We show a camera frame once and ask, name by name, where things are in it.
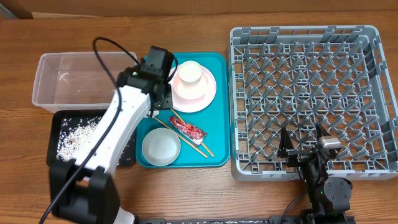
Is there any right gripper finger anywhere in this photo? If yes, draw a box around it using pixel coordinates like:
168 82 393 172
315 123 330 138
277 127 294 158

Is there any white cup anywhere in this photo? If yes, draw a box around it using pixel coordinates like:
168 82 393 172
178 60 203 84

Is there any red foil wrapper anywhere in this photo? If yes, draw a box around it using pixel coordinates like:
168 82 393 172
169 116 207 146

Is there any white bowl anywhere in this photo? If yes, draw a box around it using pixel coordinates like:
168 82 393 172
142 128 180 167

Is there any white rice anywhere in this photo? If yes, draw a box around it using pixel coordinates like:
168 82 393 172
55 115 136 164

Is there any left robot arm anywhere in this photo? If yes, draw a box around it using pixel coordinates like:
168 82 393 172
41 46 177 223

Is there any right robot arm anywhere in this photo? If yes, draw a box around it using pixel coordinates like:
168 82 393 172
277 123 355 223

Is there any grey dishwasher rack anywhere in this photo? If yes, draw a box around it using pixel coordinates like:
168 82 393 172
228 25 397 181

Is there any upper wooden chopstick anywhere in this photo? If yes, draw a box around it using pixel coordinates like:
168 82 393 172
171 108 215 157

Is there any large white plate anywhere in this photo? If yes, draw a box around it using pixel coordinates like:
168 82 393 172
170 66 217 113

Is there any teal serving tray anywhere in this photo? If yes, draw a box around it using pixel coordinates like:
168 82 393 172
135 52 231 169

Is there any clear plastic bin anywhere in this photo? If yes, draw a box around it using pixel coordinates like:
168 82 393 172
32 51 139 114

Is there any black plastic tray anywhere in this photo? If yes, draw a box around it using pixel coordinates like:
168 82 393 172
46 110 136 167

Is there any cardboard backdrop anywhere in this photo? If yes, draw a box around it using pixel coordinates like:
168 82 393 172
1 0 397 19

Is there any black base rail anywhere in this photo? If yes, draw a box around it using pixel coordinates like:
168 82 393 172
135 215 356 224

